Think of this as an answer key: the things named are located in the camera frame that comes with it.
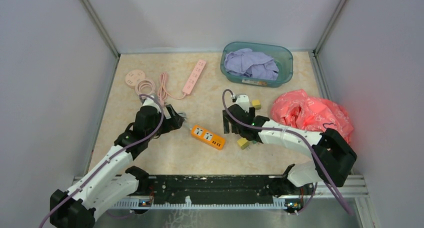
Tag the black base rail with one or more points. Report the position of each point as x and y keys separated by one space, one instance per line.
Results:
x=211 y=192

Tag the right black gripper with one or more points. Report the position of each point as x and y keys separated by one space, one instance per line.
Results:
x=226 y=125

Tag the pink plastic bag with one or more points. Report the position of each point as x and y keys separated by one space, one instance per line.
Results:
x=299 y=110

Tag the pink round power strip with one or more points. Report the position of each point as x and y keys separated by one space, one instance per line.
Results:
x=140 y=83

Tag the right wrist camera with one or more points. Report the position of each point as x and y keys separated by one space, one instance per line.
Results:
x=243 y=101

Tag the orange power strip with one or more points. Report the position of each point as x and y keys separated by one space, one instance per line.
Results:
x=204 y=135

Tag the teal plastic basin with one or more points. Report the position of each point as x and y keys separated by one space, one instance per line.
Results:
x=283 y=58

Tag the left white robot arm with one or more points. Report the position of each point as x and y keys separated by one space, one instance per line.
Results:
x=112 y=179

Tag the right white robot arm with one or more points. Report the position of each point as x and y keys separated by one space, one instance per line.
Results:
x=331 y=157

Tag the purple cloth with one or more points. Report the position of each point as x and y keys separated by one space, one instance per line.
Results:
x=251 y=64

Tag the pink long power strip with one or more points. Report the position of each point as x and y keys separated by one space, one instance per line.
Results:
x=188 y=87

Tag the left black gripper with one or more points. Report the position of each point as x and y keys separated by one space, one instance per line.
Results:
x=174 y=122

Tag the yellow charger front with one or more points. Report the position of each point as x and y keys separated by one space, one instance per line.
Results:
x=243 y=143

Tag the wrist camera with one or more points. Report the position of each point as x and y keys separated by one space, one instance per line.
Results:
x=152 y=103
x=243 y=101

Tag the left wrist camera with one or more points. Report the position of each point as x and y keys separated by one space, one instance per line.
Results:
x=152 y=103

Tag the yellow charger near basin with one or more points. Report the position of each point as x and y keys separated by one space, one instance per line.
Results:
x=256 y=104

